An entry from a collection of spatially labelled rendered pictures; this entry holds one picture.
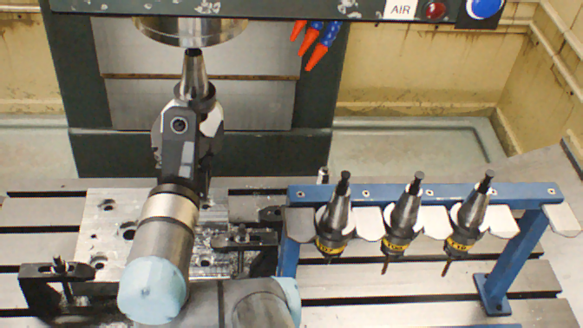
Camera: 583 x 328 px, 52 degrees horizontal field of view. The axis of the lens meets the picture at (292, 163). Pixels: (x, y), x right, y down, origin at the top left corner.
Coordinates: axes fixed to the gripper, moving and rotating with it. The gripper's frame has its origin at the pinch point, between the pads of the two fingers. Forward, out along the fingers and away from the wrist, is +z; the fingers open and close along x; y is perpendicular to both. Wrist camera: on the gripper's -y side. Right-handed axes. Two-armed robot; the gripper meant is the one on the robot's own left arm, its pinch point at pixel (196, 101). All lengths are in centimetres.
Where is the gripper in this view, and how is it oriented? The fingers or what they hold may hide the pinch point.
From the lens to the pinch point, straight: 93.5
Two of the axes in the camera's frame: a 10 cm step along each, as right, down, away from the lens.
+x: 10.0, 0.9, 0.2
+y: -0.8, 7.0, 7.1
